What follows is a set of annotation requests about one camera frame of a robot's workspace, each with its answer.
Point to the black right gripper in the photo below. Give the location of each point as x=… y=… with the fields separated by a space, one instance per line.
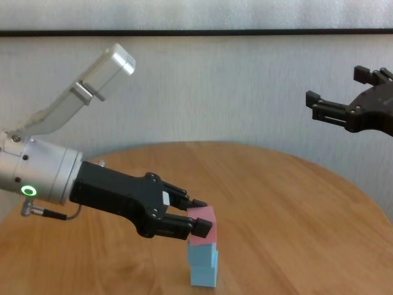
x=374 y=110

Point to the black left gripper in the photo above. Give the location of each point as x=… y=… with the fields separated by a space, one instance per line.
x=122 y=196

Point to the pink cube block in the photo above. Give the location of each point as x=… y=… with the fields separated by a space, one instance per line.
x=204 y=213

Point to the light blue cube block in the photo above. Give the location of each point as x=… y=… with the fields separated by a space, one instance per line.
x=204 y=275
x=201 y=255

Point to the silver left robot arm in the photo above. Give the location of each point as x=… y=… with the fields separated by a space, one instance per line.
x=33 y=172

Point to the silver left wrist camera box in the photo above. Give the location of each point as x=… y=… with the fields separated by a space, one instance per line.
x=92 y=83

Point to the black wall rail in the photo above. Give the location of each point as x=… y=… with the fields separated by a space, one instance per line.
x=196 y=32

